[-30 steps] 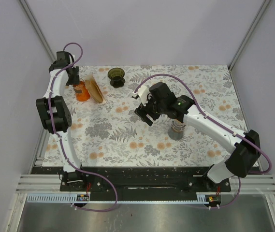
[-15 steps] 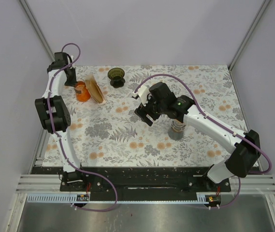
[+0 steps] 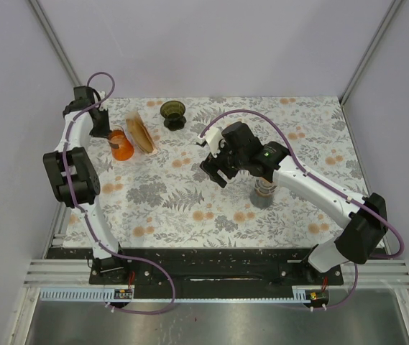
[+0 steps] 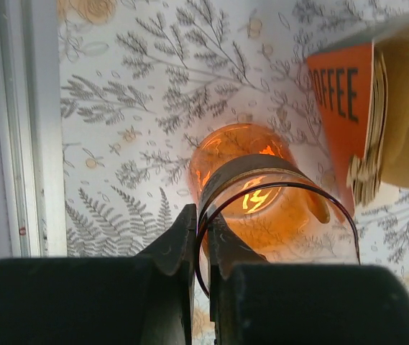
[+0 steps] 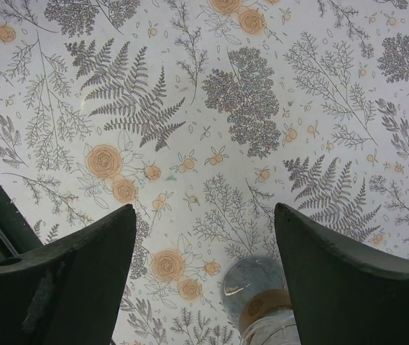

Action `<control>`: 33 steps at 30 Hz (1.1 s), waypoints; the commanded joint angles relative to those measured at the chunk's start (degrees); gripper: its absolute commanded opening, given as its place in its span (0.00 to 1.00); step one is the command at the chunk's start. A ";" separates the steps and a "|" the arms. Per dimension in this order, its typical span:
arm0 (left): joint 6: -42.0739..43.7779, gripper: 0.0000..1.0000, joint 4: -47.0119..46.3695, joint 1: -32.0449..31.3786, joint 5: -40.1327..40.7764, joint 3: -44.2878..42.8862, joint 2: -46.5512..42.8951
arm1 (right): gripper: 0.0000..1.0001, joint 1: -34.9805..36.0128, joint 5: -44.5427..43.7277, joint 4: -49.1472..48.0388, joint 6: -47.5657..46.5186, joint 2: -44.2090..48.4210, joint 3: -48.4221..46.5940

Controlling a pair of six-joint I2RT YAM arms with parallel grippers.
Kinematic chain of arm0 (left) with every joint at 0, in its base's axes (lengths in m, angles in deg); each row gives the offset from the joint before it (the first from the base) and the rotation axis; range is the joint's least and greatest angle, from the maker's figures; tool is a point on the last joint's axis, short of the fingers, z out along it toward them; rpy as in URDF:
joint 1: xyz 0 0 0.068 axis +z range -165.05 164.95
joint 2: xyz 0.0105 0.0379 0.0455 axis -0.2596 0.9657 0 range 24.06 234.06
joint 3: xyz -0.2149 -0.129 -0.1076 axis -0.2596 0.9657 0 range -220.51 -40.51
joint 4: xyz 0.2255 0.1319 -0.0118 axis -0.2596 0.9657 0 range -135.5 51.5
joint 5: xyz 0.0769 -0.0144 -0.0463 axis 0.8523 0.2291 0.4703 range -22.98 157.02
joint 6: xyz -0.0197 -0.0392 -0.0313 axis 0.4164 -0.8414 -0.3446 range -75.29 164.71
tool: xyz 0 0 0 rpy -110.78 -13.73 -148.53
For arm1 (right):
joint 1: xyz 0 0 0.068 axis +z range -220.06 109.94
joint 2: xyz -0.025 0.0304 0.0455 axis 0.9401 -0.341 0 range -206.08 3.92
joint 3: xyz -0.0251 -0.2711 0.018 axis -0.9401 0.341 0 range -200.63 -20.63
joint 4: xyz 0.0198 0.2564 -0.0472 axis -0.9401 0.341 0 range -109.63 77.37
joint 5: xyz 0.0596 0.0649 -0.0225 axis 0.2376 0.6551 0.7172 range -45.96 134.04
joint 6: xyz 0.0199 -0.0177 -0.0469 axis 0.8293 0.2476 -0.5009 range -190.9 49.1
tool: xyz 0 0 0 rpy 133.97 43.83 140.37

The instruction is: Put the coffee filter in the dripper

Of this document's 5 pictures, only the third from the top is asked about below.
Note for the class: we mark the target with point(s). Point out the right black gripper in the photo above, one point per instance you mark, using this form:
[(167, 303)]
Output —
[(211, 165)]

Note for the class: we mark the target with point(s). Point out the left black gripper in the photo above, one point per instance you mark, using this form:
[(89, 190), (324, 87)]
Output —
[(106, 131)]

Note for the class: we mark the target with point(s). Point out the glass coffee carafe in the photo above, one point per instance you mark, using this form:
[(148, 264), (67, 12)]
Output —
[(261, 201)]

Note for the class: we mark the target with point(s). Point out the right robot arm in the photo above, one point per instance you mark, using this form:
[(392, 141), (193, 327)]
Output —
[(361, 219)]

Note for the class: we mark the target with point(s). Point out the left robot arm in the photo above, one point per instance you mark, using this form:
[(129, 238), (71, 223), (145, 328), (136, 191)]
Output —
[(74, 180)]

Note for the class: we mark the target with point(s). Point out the brown coffee filter stack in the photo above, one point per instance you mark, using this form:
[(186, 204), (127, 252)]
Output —
[(139, 133)]

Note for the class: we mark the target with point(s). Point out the dark green dripper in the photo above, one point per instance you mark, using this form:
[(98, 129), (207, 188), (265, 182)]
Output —
[(173, 113)]

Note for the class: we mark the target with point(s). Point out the glass of orange liquid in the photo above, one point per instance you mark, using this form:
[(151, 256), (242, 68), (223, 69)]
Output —
[(121, 147)]

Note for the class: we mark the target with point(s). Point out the floral tablecloth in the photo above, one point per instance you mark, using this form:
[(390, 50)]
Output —
[(166, 200)]

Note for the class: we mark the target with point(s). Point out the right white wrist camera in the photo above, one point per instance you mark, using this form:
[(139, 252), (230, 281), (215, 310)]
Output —
[(212, 139)]

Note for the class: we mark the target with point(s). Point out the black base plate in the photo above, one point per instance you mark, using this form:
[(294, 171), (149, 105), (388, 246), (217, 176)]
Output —
[(285, 266)]

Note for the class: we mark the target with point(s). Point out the white slotted cable duct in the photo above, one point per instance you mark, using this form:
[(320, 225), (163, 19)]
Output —
[(113, 295)]

